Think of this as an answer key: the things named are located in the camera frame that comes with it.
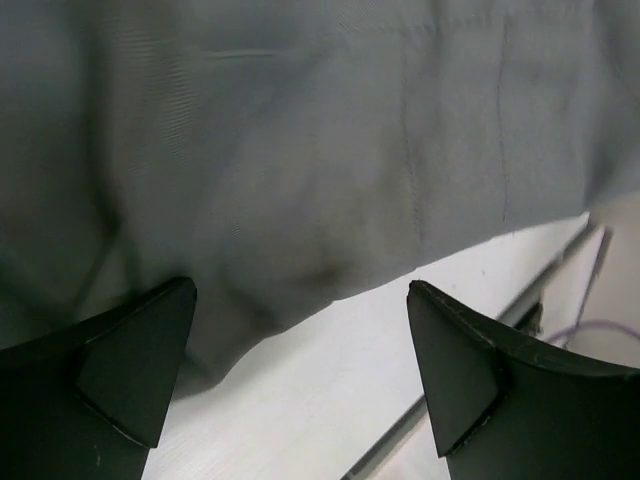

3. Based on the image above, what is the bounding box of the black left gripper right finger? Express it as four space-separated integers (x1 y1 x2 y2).
407 281 639 480

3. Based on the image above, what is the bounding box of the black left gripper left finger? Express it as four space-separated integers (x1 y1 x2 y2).
1 277 197 480

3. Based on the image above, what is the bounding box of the grey pleated skirt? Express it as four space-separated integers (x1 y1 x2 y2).
1 1 639 392

